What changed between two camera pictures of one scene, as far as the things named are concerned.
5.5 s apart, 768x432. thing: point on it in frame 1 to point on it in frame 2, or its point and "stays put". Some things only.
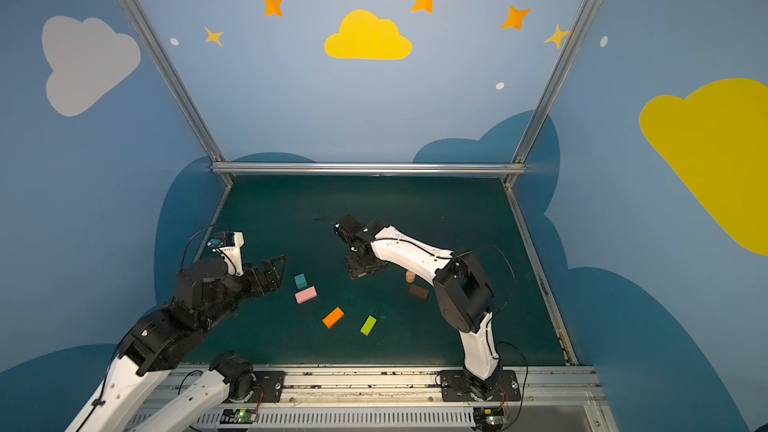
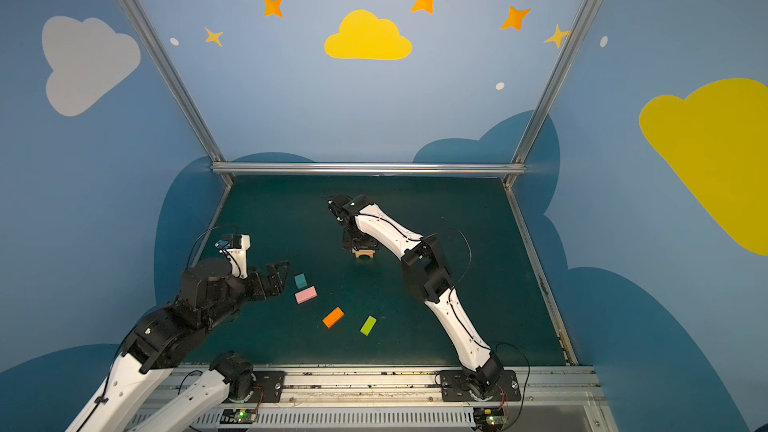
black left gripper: (257, 279) stays put
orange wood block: (333, 317) stays put
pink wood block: (306, 294) stays put
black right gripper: (363, 263) to (354, 240)
